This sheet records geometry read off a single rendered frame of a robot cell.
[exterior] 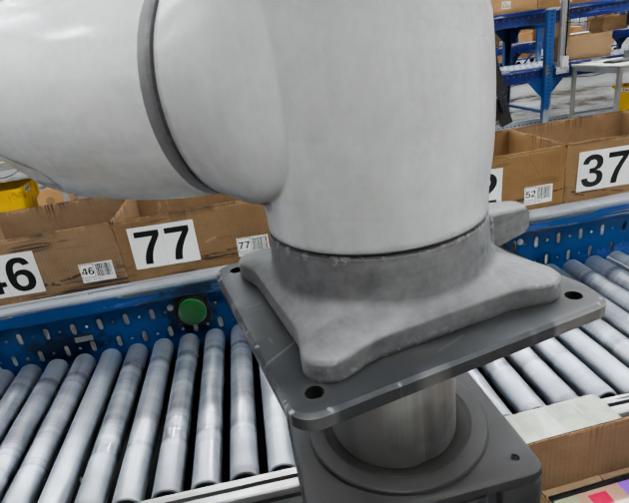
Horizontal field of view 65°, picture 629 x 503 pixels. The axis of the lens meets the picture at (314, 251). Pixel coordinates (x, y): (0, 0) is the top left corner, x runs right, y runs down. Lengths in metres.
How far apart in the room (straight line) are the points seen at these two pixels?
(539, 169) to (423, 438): 1.11
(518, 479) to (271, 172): 0.28
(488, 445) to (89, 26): 0.40
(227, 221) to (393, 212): 0.99
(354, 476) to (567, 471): 0.48
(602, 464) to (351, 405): 0.64
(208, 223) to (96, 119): 0.92
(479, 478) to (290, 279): 0.20
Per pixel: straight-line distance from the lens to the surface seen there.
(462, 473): 0.41
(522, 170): 1.42
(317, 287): 0.31
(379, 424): 0.39
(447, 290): 0.31
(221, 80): 0.29
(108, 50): 0.33
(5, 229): 1.68
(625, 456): 0.89
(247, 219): 1.24
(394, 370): 0.29
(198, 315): 1.26
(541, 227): 1.43
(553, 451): 0.80
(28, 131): 0.39
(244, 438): 0.95
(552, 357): 1.12
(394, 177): 0.27
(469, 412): 0.46
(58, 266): 1.35
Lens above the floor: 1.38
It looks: 23 degrees down
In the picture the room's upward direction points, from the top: 8 degrees counter-clockwise
